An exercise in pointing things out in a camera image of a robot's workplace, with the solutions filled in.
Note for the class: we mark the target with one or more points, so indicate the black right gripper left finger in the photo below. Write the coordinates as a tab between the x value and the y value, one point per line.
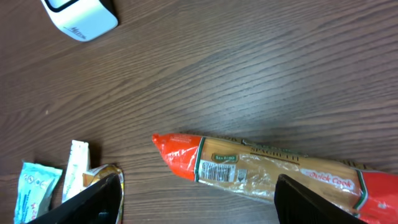
98	203

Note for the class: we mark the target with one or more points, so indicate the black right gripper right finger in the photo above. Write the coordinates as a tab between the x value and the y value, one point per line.
296	203

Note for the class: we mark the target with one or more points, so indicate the green tea packet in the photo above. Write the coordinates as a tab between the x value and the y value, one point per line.
92	176

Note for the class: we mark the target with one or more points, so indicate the white cream tube gold cap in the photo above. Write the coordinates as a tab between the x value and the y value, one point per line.
78	163

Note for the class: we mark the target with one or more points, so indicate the teal wet wipes pack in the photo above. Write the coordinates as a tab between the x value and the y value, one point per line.
34	191

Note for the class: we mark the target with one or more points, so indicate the spaghetti pack with red ends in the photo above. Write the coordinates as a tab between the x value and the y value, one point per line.
252	170

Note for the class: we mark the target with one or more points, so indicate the white barcode scanner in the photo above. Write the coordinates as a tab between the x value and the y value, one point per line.
82	20

